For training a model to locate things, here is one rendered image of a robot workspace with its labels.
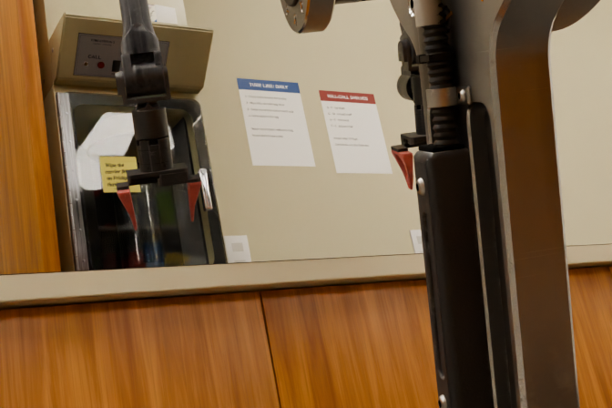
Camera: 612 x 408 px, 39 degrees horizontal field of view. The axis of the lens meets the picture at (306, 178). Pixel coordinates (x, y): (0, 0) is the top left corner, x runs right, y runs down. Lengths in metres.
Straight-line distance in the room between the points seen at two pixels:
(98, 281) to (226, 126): 1.17
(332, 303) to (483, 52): 1.18
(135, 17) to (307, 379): 0.67
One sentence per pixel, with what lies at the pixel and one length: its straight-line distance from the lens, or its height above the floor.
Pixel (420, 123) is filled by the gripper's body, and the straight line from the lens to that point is 1.57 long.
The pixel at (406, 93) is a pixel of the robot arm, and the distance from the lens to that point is 1.62.
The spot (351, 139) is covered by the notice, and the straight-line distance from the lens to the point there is 2.65.
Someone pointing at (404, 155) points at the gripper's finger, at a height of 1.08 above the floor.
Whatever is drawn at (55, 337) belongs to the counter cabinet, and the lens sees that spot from 1.34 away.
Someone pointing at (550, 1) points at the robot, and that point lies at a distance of 0.39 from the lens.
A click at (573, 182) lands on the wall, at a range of 3.25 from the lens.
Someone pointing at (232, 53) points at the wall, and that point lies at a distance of 2.57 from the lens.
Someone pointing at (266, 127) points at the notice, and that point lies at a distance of 2.51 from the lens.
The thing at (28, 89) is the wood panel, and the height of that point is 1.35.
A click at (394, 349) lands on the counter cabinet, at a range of 1.61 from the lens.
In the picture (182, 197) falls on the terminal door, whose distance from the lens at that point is 1.78.
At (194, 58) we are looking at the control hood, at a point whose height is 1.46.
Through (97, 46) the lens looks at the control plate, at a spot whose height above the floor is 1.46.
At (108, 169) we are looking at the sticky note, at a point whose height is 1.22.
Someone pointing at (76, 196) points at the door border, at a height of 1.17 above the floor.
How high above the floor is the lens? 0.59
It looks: 18 degrees up
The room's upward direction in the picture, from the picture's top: 12 degrees counter-clockwise
